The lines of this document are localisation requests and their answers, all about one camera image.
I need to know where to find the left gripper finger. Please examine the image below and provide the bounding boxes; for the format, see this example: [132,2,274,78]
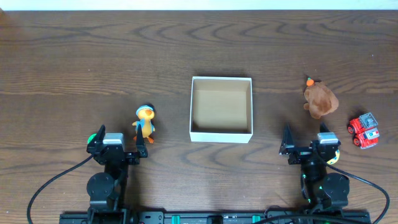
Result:
[93,124,106,146]
[136,126,146,153]

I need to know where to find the brown plush toy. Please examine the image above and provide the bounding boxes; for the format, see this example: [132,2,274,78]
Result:
[303,78,339,119]

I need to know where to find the yellow duck toy blue hat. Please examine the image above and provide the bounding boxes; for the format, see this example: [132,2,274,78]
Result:
[132,105,155,144]

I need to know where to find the red toy fire truck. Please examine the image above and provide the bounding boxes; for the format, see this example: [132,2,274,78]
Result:
[347,113,380,149]

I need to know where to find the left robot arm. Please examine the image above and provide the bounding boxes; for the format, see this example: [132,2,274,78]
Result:
[86,125,148,223]

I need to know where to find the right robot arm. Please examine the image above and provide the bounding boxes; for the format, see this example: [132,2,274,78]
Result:
[279,124,349,214]

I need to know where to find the green ridged disc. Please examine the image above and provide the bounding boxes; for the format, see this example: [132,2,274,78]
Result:
[87,134,96,144]

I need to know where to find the yellow ball blue letters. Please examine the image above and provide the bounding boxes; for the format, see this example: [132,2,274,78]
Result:
[327,150,340,165]

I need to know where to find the white cardboard box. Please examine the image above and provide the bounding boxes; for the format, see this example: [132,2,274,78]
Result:
[189,77,254,144]

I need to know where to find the right black cable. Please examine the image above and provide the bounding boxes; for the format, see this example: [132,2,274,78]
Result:
[313,149,391,224]

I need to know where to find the black cable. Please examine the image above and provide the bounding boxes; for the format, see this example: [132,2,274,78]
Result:
[26,154,95,224]
[313,149,391,224]

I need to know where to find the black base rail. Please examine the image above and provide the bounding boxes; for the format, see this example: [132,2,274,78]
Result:
[58,205,371,224]

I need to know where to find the left black cable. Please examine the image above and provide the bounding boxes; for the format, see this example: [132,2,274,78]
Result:
[26,154,95,224]

